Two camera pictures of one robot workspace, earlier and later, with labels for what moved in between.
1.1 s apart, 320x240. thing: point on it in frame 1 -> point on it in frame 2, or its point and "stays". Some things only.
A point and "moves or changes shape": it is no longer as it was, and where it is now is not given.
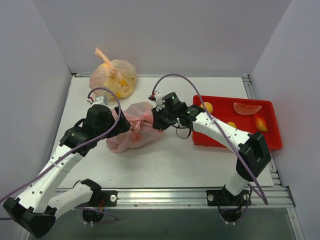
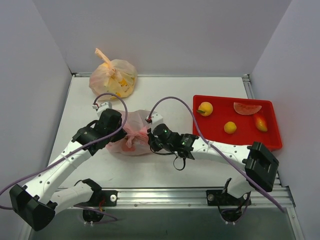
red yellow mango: x=260 y=124 stays
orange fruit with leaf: x=208 y=106 stays
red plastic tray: x=248 y=116 stays
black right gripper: x=158 y=119 -> x=151 y=139
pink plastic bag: x=142 y=133 moves or changes shape
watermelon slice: x=246 y=109 stays
